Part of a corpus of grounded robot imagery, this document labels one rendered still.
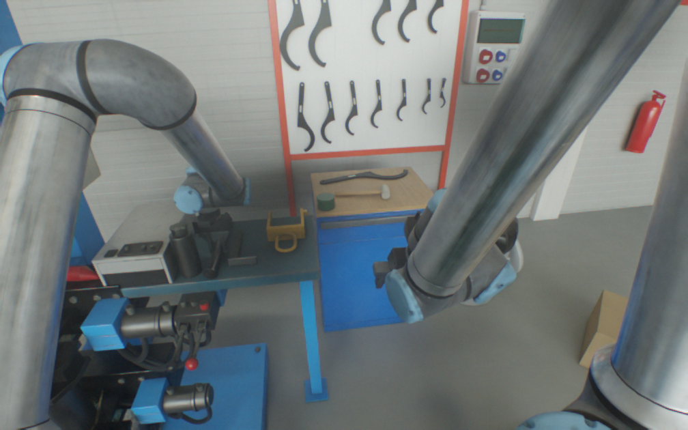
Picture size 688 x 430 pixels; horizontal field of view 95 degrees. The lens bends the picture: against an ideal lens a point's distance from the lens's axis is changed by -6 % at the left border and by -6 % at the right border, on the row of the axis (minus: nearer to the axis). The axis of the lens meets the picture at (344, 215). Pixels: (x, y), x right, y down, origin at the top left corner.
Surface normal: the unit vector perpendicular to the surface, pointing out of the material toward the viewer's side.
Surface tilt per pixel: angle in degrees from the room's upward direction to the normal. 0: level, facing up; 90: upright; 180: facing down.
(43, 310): 82
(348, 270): 90
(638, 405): 46
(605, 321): 0
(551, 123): 106
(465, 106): 90
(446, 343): 0
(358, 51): 90
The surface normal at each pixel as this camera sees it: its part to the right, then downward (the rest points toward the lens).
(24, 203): 0.58, -0.30
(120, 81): 0.49, 0.35
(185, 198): 0.01, 0.49
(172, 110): 0.70, 0.59
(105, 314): -0.02, -0.87
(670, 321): -0.92, 0.22
